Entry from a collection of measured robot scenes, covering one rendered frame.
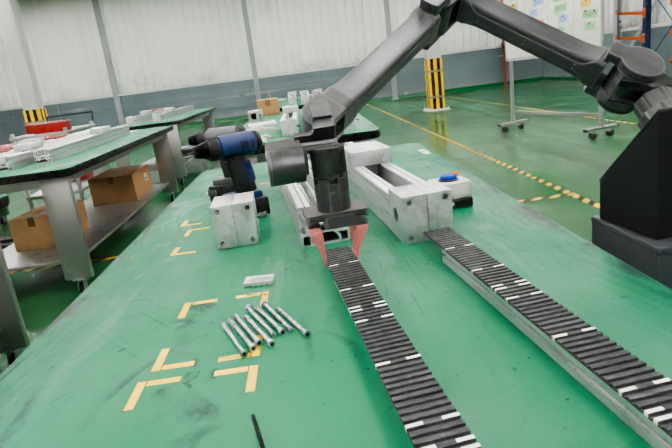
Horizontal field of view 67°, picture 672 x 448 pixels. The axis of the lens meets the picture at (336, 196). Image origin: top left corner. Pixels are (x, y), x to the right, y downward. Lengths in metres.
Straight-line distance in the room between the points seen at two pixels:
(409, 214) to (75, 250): 2.65
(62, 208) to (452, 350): 2.89
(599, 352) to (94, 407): 0.56
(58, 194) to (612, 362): 3.05
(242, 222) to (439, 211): 0.41
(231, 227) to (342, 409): 0.62
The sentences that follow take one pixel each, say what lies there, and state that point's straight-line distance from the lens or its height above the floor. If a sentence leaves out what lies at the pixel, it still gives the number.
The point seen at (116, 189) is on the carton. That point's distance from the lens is 4.84.
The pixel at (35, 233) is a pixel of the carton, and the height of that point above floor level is 0.33.
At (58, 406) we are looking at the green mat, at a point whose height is 0.78.
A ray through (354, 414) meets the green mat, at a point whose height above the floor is 0.78.
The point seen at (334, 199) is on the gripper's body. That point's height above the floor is 0.92.
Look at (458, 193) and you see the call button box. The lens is 1.19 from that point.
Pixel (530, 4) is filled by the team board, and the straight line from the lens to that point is 7.14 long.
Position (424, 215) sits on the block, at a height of 0.83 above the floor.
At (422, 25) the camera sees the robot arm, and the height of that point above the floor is 1.18.
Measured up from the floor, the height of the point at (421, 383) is 0.81.
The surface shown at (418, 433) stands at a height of 0.81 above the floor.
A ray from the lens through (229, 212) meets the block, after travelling 1.10.
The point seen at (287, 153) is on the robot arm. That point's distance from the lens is 0.80.
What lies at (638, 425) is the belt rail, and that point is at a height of 0.79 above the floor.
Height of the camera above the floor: 1.12
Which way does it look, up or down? 14 degrees down
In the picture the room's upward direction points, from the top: 7 degrees counter-clockwise
